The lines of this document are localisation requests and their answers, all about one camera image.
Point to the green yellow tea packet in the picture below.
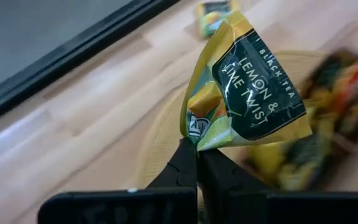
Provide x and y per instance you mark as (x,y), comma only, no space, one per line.
(269,157)
(253,93)
(213,18)

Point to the black metal table frame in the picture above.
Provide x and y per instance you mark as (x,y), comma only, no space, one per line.
(73,53)

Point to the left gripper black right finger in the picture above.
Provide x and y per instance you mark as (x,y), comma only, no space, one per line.
(228,199)

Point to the red orange mango tea packet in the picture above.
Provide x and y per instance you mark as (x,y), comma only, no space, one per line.
(351,82)

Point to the brown wooden compartment tea box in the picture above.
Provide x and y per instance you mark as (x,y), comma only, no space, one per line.
(340,143)

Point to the round woven straw placemat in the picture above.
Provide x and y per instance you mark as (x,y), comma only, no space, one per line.
(163,140)

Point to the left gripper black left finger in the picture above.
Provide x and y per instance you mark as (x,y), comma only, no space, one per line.
(172,186)

